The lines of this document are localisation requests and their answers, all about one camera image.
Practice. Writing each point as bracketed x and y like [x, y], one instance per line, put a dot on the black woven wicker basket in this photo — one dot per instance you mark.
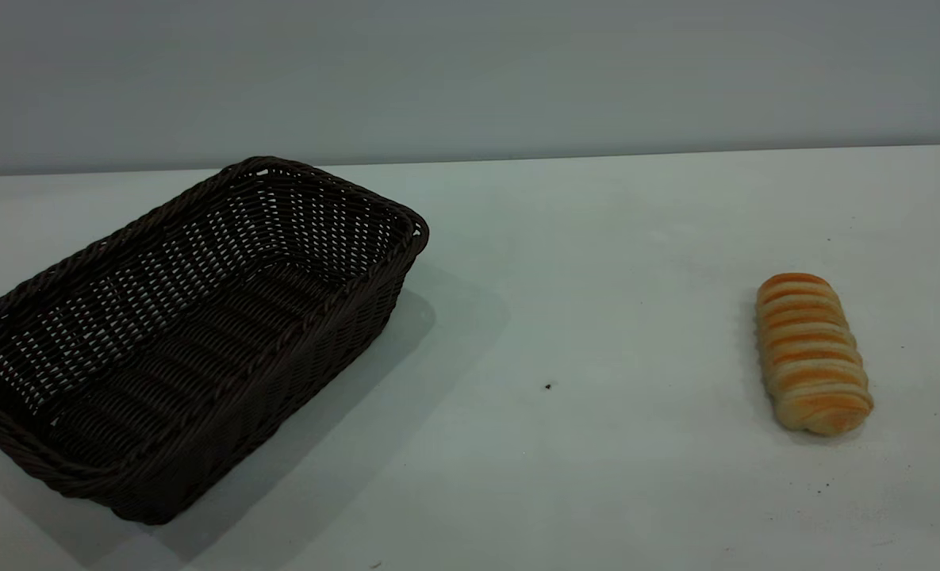
[200, 333]

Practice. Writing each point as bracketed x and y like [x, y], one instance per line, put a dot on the striped golden bread roll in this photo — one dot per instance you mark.
[811, 353]

